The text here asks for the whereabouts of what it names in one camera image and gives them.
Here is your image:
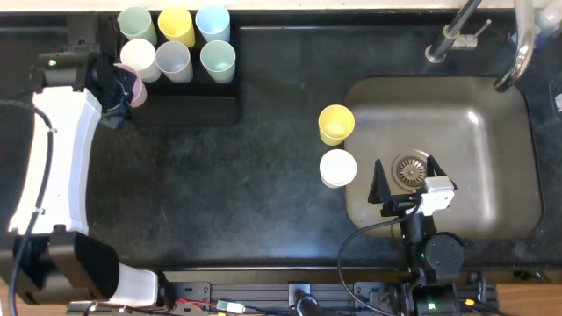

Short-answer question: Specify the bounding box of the white cup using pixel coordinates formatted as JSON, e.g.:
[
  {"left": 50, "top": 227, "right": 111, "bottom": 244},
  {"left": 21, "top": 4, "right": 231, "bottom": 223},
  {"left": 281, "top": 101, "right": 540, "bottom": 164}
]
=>
[
  {"left": 119, "top": 38, "right": 162, "bottom": 83},
  {"left": 319, "top": 148, "right": 358, "bottom": 190}
]

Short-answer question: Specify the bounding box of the black tray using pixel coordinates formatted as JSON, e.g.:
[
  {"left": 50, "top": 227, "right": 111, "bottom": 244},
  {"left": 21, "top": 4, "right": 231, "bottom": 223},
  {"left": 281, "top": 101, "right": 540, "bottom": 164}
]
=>
[{"left": 120, "top": 8, "right": 241, "bottom": 125}]

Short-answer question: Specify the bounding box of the steel tap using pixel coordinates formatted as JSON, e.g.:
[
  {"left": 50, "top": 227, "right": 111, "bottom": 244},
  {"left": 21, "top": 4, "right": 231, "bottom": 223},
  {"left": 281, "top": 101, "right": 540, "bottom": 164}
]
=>
[{"left": 423, "top": 0, "right": 539, "bottom": 94}]

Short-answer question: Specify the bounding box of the pink cup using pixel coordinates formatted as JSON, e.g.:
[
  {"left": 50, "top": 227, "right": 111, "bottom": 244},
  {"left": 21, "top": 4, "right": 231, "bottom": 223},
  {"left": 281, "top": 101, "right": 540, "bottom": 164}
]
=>
[{"left": 112, "top": 62, "right": 148, "bottom": 109}]

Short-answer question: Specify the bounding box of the green cup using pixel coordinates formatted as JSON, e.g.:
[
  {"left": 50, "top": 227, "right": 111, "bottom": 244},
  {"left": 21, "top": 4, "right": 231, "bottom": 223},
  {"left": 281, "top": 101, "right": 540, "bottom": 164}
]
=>
[
  {"left": 199, "top": 39, "right": 237, "bottom": 84},
  {"left": 117, "top": 5, "right": 158, "bottom": 47}
]

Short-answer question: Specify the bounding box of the steel sink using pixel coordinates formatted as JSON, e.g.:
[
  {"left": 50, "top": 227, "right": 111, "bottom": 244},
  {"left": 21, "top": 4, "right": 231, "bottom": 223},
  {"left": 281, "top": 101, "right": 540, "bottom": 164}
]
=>
[{"left": 343, "top": 76, "right": 544, "bottom": 241}]

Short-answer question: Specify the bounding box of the black cable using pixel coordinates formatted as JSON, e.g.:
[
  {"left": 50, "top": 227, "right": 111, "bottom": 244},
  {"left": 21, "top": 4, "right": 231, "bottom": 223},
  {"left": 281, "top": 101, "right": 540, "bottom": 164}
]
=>
[
  {"left": 0, "top": 99, "right": 54, "bottom": 316},
  {"left": 336, "top": 202, "right": 422, "bottom": 316}
]

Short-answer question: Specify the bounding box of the yellow cup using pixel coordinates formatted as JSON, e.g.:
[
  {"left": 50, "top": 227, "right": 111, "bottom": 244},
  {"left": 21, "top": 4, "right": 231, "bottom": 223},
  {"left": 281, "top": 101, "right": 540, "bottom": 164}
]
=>
[
  {"left": 317, "top": 104, "right": 356, "bottom": 147},
  {"left": 156, "top": 5, "right": 196, "bottom": 48}
]

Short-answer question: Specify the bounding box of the blue cup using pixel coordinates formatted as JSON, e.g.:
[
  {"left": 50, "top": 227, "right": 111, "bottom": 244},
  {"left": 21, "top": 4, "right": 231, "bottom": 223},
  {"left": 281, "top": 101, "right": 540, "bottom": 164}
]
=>
[{"left": 194, "top": 4, "right": 232, "bottom": 44}]

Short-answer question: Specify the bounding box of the blue soap bottle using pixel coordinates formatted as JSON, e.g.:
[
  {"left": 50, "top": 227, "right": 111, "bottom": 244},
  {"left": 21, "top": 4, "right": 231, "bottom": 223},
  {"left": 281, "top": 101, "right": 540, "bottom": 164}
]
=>
[{"left": 533, "top": 0, "right": 562, "bottom": 49}]

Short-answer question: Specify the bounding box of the mounting rail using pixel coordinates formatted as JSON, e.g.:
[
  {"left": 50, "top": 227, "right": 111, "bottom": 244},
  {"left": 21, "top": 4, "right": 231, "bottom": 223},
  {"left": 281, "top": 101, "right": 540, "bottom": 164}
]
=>
[{"left": 157, "top": 280, "right": 500, "bottom": 316}]

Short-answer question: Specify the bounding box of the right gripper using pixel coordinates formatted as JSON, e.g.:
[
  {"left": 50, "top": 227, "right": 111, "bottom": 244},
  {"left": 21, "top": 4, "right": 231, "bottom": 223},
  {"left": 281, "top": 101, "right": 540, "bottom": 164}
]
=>
[{"left": 367, "top": 154, "right": 458, "bottom": 219}]

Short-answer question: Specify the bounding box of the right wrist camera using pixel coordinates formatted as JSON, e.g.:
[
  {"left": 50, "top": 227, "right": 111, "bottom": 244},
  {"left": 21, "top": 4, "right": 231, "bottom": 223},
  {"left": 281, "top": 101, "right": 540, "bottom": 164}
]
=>
[{"left": 419, "top": 175, "right": 457, "bottom": 217}]

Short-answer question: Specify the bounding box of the grey cup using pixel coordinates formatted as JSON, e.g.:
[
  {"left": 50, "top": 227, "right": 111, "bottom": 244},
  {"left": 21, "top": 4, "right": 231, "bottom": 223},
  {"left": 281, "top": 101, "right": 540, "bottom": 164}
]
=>
[{"left": 154, "top": 40, "right": 194, "bottom": 83}]

